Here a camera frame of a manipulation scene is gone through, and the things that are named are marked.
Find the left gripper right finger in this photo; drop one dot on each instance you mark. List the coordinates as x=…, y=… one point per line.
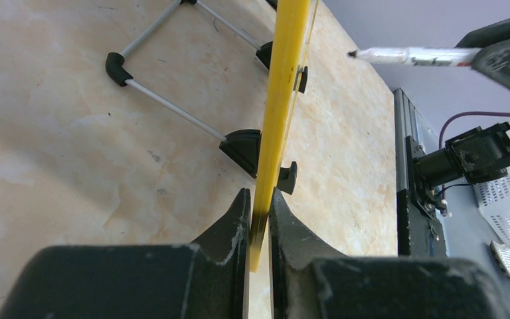
x=293, y=248

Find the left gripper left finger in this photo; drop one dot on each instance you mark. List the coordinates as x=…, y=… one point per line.
x=220, y=284

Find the white marker pen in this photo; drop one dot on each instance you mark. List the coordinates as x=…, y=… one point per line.
x=417, y=56

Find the yellow-framed whiteboard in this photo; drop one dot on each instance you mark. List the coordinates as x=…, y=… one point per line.
x=292, y=34

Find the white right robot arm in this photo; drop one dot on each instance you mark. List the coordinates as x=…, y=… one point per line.
x=478, y=155

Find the black whiteboard foot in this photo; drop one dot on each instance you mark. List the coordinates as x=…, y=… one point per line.
x=287, y=178
x=302, y=79

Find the grey wire whiteboard stand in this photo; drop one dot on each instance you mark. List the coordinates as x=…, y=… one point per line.
x=206, y=64

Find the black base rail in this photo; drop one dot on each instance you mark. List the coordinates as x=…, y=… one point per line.
x=420, y=232

